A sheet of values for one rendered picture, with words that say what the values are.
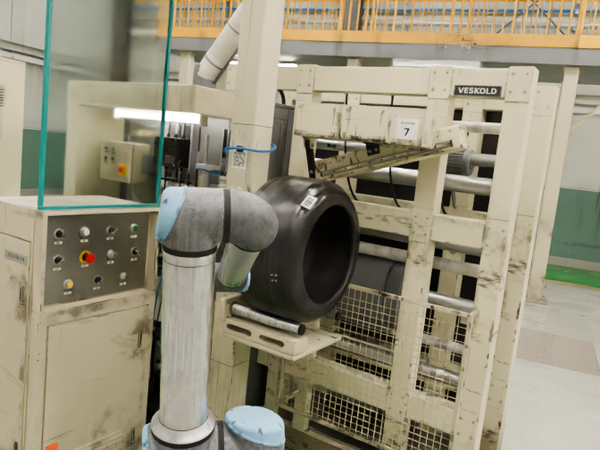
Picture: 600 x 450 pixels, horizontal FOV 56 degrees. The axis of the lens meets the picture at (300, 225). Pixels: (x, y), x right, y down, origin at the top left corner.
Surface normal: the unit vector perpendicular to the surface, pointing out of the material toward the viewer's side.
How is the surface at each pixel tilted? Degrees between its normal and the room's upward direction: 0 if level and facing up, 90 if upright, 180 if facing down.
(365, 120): 90
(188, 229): 100
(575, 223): 90
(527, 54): 90
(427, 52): 90
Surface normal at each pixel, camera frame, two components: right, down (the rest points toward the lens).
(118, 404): 0.82, 0.15
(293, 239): 0.18, -0.06
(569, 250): -0.39, 0.08
